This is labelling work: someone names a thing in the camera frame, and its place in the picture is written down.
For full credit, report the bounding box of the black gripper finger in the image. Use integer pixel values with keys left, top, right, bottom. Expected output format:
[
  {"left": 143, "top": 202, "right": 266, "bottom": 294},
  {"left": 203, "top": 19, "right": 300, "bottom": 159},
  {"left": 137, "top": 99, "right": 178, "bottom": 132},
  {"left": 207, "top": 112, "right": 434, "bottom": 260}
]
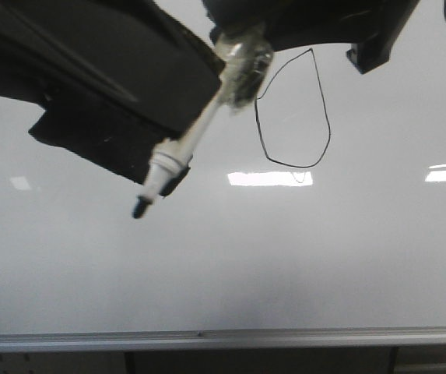
[
  {"left": 0, "top": 1, "right": 225, "bottom": 184},
  {"left": 202, "top": 0, "right": 419, "bottom": 74}
]

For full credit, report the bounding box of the white marker with black cap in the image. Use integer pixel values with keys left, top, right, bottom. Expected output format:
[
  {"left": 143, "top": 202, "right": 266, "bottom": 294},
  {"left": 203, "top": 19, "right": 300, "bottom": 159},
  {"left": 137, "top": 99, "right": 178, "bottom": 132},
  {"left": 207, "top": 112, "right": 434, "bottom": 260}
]
[{"left": 131, "top": 21, "right": 275, "bottom": 220}]

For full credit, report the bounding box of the white whiteboard with aluminium frame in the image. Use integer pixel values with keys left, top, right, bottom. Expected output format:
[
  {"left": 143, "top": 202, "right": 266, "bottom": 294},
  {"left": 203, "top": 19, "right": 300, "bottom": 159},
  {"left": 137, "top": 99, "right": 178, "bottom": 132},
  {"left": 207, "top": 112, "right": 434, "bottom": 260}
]
[{"left": 0, "top": 1, "right": 446, "bottom": 352}]

